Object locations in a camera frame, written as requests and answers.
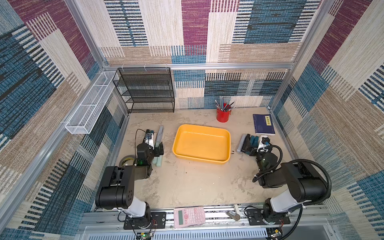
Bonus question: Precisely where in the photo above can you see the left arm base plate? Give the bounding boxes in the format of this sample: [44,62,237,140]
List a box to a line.
[123,212,167,230]

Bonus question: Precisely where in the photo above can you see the black pruning pliers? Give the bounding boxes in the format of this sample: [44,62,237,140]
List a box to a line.
[242,134,251,153]

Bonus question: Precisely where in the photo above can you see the red pen cup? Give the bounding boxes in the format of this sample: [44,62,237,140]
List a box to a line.
[216,109,231,123]

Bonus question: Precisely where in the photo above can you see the yellow plastic storage tray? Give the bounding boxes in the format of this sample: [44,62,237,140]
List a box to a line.
[173,124,232,165]

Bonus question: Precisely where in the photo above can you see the pink calculator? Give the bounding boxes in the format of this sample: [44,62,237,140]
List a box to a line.
[174,207,206,228]

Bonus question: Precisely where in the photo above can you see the black wire mesh shelf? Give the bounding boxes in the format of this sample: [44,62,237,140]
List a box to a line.
[113,67,175,114]

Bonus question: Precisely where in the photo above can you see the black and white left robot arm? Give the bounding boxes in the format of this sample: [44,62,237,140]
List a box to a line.
[95,143,164,228]

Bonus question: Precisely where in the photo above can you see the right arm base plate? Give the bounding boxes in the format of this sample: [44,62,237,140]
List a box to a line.
[245,208,291,226]

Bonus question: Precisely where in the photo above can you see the dark blue book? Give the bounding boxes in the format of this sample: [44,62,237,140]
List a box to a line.
[253,114,276,136]

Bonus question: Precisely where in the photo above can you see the white wire mesh basket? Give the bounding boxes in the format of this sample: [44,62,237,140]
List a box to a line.
[66,72,115,135]

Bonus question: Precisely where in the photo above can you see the tape roll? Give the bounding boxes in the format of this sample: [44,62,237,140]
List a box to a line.
[119,155,135,168]

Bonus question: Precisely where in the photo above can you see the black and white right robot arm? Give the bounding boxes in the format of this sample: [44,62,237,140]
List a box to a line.
[239,138,332,225]

